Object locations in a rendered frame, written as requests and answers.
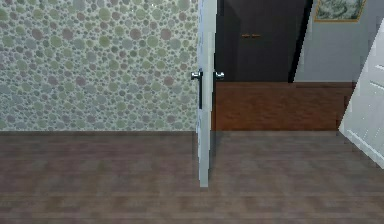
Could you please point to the white room door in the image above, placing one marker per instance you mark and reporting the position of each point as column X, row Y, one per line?
column 206, row 50

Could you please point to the silver door knob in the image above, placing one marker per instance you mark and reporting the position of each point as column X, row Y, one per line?
column 196, row 75
column 219, row 75

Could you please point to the gold framed picture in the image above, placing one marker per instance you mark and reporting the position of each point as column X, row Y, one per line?
column 339, row 9

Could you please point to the dark brown wardrobe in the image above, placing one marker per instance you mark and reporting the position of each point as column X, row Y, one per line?
column 263, row 43

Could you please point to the white panelled door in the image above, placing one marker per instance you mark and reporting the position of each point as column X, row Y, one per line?
column 368, row 110

